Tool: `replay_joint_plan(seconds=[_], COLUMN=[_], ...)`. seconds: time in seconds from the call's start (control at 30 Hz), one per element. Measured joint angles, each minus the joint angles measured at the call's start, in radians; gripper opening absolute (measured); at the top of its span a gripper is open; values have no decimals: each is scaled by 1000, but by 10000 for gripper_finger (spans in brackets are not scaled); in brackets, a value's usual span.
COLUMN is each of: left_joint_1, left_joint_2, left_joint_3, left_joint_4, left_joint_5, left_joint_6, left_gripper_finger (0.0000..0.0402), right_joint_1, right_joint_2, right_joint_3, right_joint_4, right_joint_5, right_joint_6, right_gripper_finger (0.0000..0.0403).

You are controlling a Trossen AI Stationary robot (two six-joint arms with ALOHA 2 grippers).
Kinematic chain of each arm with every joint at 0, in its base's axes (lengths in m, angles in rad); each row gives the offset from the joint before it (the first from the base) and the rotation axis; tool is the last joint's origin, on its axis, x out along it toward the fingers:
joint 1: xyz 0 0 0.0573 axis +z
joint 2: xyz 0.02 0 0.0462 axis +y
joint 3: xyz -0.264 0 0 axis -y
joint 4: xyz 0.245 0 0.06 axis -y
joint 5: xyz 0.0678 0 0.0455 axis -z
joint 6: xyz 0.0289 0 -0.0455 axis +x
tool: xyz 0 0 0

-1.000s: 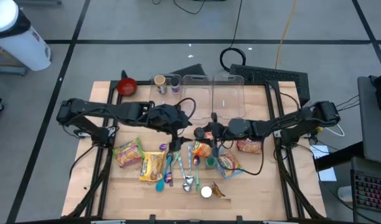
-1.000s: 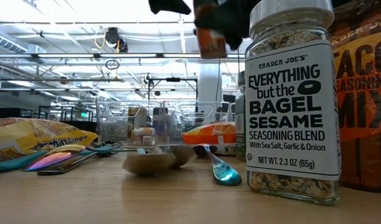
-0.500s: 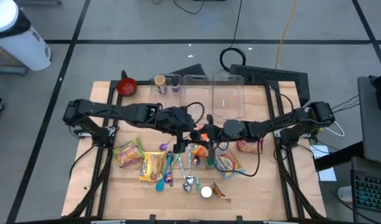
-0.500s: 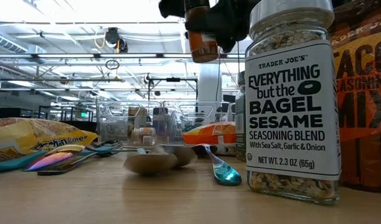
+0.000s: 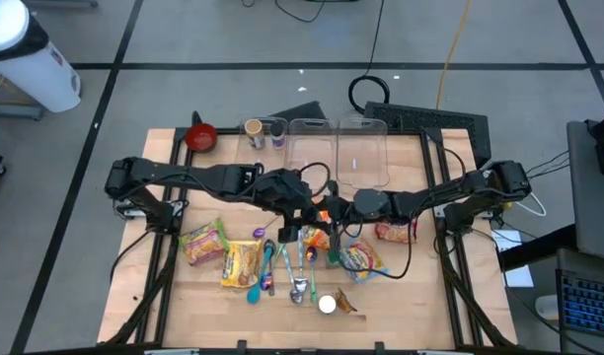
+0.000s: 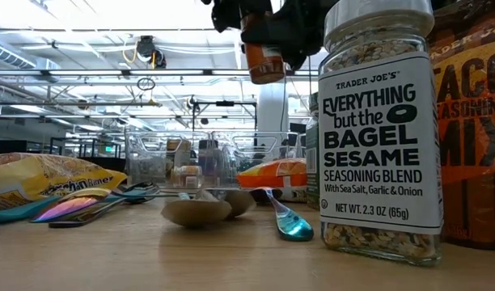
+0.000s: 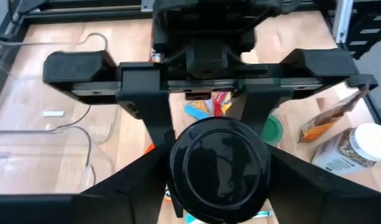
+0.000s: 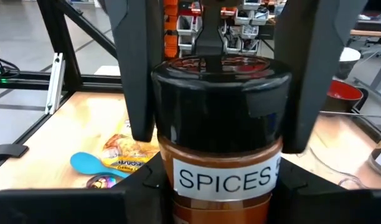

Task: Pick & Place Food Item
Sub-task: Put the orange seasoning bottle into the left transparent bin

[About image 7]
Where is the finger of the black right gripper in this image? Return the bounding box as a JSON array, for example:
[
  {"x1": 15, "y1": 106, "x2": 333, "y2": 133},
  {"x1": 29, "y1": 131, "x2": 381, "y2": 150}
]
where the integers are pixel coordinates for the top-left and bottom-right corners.
[
  {"x1": 230, "y1": 88, "x2": 294, "y2": 136},
  {"x1": 115, "y1": 61, "x2": 176, "y2": 149}
]

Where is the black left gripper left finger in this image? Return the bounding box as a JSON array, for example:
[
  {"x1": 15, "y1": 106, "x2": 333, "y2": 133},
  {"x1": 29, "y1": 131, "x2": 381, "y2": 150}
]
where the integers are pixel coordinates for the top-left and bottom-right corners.
[{"x1": 0, "y1": 147, "x2": 171, "y2": 224}]

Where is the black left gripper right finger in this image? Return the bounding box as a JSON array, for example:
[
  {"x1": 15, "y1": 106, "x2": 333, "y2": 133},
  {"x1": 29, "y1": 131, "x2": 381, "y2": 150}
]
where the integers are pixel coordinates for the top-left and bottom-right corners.
[{"x1": 268, "y1": 146, "x2": 381, "y2": 224}]

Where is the jar with green lid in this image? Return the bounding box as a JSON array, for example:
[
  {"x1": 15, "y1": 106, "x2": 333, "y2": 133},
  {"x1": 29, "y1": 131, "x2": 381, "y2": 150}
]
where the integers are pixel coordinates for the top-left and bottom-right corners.
[{"x1": 261, "y1": 114, "x2": 284, "y2": 146}]

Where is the silver spoon teal patterned handle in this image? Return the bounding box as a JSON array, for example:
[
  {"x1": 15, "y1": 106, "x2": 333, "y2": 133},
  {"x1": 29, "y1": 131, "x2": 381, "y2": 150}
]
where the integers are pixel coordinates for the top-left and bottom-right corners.
[{"x1": 184, "y1": 210, "x2": 275, "y2": 224}]

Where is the blue ramen noodle packet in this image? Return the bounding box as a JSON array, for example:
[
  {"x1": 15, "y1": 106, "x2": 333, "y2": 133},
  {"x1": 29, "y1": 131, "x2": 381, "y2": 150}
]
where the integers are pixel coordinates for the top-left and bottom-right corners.
[{"x1": 183, "y1": 91, "x2": 233, "y2": 121}]

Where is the seasoning jar with white lid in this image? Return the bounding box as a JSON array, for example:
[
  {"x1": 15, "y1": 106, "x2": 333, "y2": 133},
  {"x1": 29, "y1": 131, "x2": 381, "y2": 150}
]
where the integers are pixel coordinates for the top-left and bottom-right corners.
[{"x1": 311, "y1": 123, "x2": 381, "y2": 177}]

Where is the brown orange spice packet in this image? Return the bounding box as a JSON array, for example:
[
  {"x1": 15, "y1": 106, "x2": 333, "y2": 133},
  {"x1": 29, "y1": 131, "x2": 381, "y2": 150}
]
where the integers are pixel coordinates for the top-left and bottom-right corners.
[{"x1": 298, "y1": 85, "x2": 370, "y2": 143}]

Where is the clear plastic bin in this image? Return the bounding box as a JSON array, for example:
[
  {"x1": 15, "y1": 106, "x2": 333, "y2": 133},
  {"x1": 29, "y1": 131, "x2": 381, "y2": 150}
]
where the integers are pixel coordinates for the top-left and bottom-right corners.
[
  {"x1": 0, "y1": 32, "x2": 110, "y2": 133},
  {"x1": 0, "y1": 126, "x2": 98, "y2": 190}
]

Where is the black slatted rack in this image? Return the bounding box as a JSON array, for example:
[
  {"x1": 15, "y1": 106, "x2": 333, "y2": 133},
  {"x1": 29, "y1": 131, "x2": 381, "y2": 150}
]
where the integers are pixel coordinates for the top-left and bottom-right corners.
[{"x1": 346, "y1": 0, "x2": 381, "y2": 60}]

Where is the silver metal post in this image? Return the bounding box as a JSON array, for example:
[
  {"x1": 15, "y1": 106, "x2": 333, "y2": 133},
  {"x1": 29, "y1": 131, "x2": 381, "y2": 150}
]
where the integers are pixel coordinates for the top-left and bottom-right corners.
[{"x1": 332, "y1": 0, "x2": 355, "y2": 44}]

